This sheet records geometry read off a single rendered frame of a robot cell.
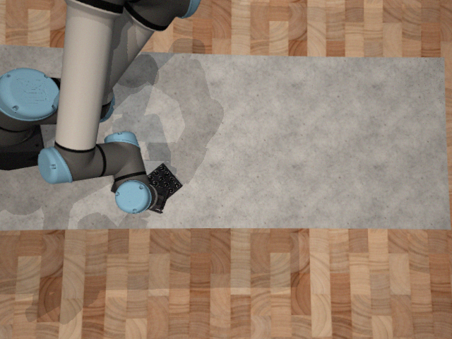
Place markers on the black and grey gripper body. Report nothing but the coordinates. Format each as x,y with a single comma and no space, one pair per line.
160,200

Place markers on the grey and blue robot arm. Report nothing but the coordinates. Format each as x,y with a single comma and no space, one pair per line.
94,40

